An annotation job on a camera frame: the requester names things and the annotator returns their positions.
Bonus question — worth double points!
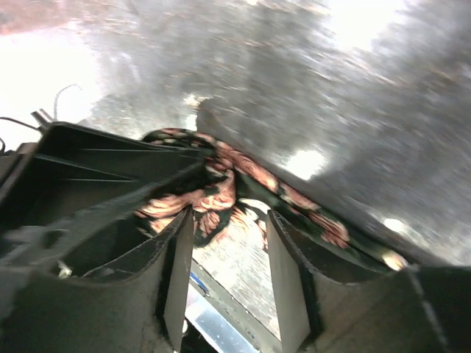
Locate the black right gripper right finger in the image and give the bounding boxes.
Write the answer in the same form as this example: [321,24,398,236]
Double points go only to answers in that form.
[267,212,470,352]

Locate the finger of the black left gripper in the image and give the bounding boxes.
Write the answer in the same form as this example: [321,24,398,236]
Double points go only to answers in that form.
[1,123,203,232]
[47,216,173,278]

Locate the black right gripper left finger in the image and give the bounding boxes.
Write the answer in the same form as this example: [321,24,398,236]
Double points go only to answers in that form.
[1,210,193,352]

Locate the black floral rose tie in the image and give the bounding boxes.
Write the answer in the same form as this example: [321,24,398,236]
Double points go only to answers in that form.
[135,128,409,271]

